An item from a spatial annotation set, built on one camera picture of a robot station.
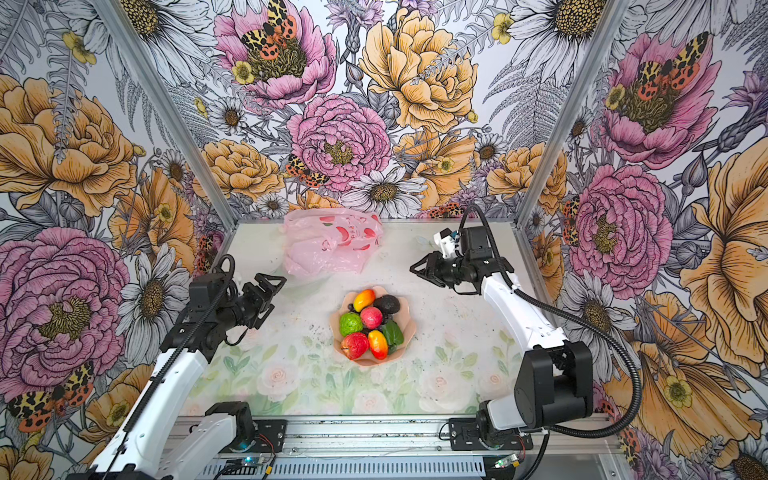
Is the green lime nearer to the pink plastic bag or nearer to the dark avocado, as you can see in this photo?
the dark avocado

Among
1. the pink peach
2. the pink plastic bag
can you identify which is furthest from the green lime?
the pink plastic bag

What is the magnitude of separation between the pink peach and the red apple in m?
0.03

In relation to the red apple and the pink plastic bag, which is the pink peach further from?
the pink plastic bag

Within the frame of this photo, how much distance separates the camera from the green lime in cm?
87

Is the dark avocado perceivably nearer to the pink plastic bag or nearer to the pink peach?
the pink peach

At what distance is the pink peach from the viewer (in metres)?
0.85

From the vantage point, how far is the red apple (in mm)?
811

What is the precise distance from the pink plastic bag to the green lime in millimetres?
218

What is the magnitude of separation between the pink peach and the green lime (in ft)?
0.05

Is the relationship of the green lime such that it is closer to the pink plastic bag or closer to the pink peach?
the pink peach

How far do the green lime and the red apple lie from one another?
0.08ft

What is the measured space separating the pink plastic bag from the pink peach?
0.23m

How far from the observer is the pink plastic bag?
1.03 metres
